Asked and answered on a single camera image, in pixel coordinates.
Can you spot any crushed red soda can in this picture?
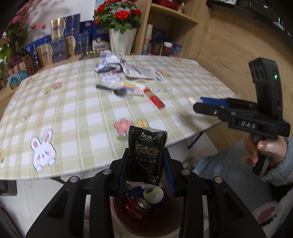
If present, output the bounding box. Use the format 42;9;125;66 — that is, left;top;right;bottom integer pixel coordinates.
125;197;151;219

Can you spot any black Face tissue pack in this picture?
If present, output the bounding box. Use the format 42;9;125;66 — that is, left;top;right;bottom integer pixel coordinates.
125;125;167;187

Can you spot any dark red trash bin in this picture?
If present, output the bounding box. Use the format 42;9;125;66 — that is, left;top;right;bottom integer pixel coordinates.
110;185;183;237

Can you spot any right hand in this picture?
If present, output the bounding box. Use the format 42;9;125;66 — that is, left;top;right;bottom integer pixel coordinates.
242;134;288;168

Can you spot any small blue purple box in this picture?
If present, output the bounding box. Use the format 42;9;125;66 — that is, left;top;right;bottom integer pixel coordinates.
170;43;182;57

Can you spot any green plaid bunny tablecloth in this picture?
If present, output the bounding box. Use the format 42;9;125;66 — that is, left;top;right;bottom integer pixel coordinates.
1;55;235;180

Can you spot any red paper cup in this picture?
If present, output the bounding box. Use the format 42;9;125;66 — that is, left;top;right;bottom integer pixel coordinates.
161;42;173;57

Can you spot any wooden shelf unit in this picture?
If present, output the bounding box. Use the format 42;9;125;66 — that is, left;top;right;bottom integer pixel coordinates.
132;0;212;60

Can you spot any colourful candle card pack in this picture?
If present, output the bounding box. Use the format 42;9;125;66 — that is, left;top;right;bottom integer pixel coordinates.
118;82;146;97

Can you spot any black plastic spoon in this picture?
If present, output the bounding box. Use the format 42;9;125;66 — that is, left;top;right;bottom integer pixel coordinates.
95;84;127;97

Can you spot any printed white receipt paper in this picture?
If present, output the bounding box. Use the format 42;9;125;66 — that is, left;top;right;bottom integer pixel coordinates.
121;63;164;80

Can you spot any stack of pastel cups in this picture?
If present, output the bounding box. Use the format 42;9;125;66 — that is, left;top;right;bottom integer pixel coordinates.
142;24;153;55

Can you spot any white flower vase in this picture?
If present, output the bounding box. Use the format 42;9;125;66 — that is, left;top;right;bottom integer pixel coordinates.
109;28;137;56

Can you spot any blue white milk carton box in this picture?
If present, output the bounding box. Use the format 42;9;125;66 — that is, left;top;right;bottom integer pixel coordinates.
92;24;111;51

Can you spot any red rose bouquet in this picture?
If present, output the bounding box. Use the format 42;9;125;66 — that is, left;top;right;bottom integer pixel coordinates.
93;0;142;34

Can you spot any gold and blue gift box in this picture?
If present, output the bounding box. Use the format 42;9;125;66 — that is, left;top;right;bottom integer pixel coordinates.
36;38;68;67

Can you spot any pink artificial flower plant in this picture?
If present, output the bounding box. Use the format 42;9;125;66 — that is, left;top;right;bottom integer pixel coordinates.
1;0;47;68

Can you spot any black folding table frame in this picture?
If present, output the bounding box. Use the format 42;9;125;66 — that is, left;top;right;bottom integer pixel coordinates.
187;131;204;150

